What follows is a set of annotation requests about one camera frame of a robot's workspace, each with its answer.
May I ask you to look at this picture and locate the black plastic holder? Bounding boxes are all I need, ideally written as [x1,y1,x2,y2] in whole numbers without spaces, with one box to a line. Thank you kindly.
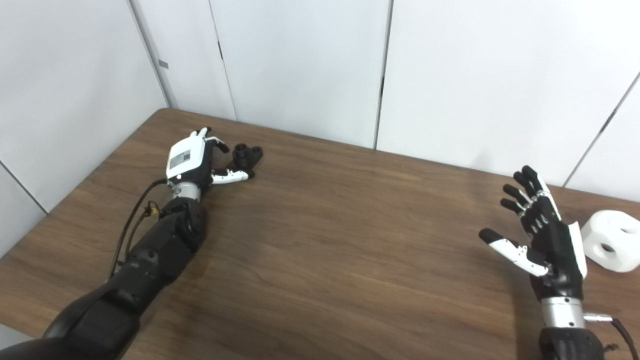
[231,143,264,173]

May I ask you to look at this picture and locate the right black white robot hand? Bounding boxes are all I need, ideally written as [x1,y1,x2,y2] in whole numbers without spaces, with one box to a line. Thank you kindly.
[479,165,588,301]

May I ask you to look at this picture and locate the thin wires with yellow connector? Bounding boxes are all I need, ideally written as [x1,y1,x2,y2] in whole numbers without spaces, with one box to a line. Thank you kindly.
[122,200,163,261]

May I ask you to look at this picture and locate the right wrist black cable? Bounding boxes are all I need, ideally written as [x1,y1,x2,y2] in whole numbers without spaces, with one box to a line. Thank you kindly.
[584,312,640,360]

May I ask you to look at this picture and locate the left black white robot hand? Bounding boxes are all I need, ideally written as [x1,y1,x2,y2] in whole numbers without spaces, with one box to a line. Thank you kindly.
[166,127,256,188]

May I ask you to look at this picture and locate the round white plastic piece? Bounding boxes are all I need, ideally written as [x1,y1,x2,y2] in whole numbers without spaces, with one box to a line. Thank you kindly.
[580,210,640,273]

